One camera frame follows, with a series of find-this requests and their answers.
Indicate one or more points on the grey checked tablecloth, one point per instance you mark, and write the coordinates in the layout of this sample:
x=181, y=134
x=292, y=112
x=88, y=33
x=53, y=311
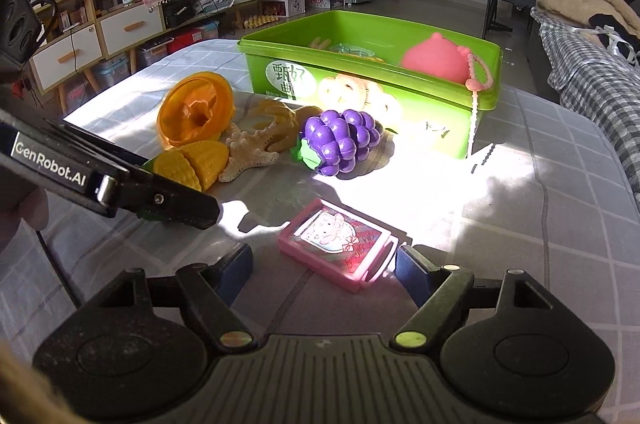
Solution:
x=525, y=204

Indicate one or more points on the dark grey sofa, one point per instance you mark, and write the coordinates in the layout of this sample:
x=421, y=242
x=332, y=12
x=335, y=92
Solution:
x=542, y=64

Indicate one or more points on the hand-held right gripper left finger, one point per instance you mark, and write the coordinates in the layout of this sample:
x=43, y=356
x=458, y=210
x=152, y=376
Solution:
x=235, y=274

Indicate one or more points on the orange round plastic toy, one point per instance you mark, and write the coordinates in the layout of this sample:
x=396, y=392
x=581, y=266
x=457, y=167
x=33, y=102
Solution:
x=220, y=99

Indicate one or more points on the beige starfish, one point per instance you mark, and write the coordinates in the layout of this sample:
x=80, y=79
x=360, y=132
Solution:
x=245, y=156

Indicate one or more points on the person's left hand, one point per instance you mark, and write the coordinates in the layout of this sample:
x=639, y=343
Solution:
x=22, y=216

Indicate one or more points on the purple toy grapes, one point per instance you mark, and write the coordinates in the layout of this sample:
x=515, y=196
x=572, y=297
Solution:
x=340, y=139

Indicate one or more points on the green plastic box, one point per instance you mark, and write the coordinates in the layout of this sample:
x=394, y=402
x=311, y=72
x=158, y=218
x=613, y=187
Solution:
x=435, y=104

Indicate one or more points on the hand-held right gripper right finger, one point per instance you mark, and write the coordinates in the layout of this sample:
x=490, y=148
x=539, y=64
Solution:
x=410, y=266

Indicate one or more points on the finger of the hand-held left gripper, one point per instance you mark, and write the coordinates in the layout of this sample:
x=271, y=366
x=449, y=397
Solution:
x=175, y=201

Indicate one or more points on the yellow toy corn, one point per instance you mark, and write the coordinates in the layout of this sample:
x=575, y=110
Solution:
x=200, y=159

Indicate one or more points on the white wooden cabinet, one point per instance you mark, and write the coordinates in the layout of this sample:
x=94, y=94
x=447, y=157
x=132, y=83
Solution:
x=125, y=26

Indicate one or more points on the black white cloth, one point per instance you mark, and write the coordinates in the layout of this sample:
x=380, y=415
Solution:
x=617, y=44

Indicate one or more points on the pink toy peach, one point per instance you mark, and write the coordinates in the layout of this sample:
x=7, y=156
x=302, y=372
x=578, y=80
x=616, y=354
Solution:
x=430, y=56

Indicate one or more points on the pink card box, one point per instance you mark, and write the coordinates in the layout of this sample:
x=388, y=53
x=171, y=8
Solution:
x=330, y=234

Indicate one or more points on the white printed carton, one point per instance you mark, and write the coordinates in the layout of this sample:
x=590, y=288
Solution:
x=290, y=6

